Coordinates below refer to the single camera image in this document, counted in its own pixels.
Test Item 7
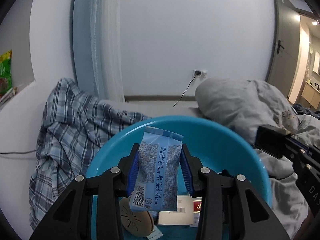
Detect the grey duvet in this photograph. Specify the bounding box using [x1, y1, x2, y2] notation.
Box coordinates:
[195, 77, 320, 230]

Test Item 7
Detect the blue plastic basin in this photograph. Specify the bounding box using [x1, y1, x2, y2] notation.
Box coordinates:
[86, 115, 272, 240]

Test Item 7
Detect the blue snack packet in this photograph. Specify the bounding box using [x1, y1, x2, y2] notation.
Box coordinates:
[129, 126, 184, 212]

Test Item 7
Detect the round tan slotted disc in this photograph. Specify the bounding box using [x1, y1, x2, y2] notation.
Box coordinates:
[119, 200, 154, 238]

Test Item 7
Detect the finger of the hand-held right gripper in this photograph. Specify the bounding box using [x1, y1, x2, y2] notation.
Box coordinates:
[284, 145, 316, 178]
[285, 134, 320, 160]

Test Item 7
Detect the blue plaid cloth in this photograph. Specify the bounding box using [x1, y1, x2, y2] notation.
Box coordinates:
[29, 77, 154, 230]

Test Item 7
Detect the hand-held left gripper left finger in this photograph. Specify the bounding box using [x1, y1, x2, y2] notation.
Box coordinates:
[29, 143, 140, 240]

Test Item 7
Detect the slim teal white box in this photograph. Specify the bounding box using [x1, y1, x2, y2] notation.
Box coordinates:
[146, 230, 164, 240]

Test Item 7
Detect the black charger cable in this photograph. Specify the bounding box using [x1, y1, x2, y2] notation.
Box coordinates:
[172, 74, 198, 108]

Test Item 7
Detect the red white cigarette pack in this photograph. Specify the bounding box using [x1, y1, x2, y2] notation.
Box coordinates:
[192, 197, 203, 228]

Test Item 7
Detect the dark striped blanket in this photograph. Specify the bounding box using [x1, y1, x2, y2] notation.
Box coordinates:
[294, 102, 320, 120]

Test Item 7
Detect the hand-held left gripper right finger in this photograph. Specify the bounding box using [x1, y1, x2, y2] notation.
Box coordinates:
[181, 143, 290, 240]

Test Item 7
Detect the green snack bag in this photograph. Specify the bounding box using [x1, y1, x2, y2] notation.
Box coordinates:
[0, 49, 13, 98]

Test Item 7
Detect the thin black cable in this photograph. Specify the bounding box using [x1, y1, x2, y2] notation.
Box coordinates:
[0, 150, 38, 155]

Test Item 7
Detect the cream square box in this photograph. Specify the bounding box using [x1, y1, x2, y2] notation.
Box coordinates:
[158, 195, 193, 226]

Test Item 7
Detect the bathroom mirror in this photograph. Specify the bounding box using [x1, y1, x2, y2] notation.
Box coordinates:
[313, 51, 320, 74]

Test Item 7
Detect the grey door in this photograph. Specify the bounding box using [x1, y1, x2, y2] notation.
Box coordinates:
[266, 0, 302, 99]

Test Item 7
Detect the wooden bathroom cabinet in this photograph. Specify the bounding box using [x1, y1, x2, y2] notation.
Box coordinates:
[301, 80, 320, 109]

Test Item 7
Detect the grey bed mattress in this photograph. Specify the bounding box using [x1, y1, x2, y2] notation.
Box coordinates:
[100, 99, 200, 120]

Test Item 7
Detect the blue curtain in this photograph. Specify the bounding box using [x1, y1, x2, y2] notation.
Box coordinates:
[72, 0, 100, 98]

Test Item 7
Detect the white sheer curtain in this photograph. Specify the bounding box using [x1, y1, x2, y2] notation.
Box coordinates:
[91, 0, 125, 103]

